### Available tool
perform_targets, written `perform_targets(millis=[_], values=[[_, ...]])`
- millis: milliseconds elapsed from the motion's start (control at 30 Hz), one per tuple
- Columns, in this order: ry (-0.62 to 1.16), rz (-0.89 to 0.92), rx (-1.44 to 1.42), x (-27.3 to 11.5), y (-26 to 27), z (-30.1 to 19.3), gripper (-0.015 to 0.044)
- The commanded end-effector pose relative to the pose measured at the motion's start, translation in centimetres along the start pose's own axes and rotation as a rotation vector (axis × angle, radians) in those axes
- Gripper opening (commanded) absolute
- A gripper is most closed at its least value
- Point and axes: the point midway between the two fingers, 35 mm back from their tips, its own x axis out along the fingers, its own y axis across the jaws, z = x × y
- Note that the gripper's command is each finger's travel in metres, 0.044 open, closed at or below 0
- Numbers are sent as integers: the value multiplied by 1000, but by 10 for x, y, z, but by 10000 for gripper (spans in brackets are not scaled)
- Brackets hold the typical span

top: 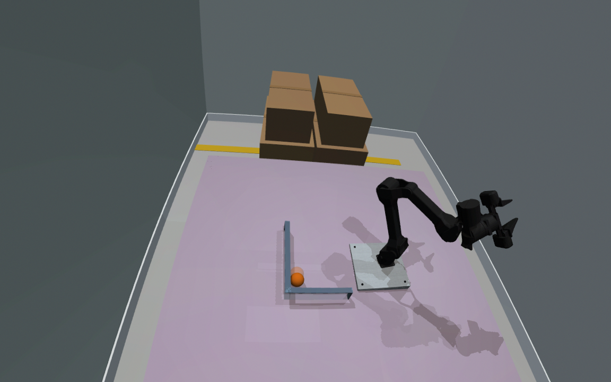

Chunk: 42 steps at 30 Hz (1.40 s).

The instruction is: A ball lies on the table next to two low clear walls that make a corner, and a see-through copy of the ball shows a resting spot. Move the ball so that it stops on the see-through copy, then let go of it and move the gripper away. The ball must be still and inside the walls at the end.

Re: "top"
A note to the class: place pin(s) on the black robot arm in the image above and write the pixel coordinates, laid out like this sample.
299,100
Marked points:
447,226

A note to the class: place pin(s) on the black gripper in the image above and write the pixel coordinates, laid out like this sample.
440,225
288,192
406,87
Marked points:
491,221

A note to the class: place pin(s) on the clear l-shaped low walls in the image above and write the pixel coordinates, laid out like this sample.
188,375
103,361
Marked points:
312,296

